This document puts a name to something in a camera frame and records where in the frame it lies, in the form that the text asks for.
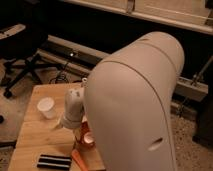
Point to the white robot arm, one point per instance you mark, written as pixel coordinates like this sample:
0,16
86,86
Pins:
126,100

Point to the black striped rectangular block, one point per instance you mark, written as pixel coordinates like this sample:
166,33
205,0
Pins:
54,162

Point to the black office chair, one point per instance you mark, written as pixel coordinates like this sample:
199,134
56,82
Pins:
20,38

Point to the white paper cup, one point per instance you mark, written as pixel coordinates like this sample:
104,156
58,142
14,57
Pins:
46,107

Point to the black power strip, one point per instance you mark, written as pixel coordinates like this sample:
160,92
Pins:
76,55

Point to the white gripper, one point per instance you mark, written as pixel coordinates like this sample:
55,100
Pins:
74,109

